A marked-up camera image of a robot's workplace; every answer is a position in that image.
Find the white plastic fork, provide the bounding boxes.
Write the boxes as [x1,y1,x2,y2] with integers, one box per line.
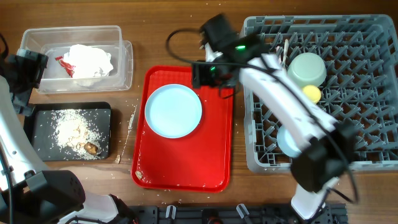
[275,46,283,57]

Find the white napkin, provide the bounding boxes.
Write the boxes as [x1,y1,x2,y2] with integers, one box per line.
[63,44,114,78]

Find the light blue plate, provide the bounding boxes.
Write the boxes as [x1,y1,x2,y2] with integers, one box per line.
[144,84,203,139]

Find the white plastic spoon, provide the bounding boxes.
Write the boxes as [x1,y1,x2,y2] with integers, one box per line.
[282,39,289,67]

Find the food scraps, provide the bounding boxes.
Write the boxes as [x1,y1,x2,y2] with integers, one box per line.
[51,109,104,160]

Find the green bowl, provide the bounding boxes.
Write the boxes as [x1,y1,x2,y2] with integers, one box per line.
[287,53,326,88]

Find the yellow cup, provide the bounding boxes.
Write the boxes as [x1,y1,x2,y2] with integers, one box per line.
[302,85,322,104]

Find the light blue bowl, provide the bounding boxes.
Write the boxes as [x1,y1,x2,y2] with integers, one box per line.
[277,126,302,158]

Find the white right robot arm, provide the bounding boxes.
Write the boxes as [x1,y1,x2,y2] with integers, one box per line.
[191,14,357,223]

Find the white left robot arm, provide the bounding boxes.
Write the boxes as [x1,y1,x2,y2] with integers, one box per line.
[1,47,139,223]

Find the clear plastic waste bin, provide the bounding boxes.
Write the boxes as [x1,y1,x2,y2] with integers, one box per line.
[20,26,134,94]

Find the black waste tray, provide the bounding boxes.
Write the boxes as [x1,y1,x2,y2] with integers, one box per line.
[24,102,111,161]

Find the grey dishwasher rack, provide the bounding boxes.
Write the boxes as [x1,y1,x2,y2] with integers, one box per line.
[241,14,397,171]

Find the red snack wrapper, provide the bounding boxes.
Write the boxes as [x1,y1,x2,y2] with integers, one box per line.
[55,56,75,78]

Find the red plastic tray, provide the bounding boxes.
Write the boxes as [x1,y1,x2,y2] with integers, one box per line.
[130,65,234,193]

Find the food crumb on table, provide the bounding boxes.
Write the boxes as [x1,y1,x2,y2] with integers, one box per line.
[115,155,121,164]

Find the food crumb on tray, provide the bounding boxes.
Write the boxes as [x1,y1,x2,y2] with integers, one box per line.
[135,170,142,180]

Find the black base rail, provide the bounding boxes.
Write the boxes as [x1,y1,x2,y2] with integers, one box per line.
[127,202,349,224]

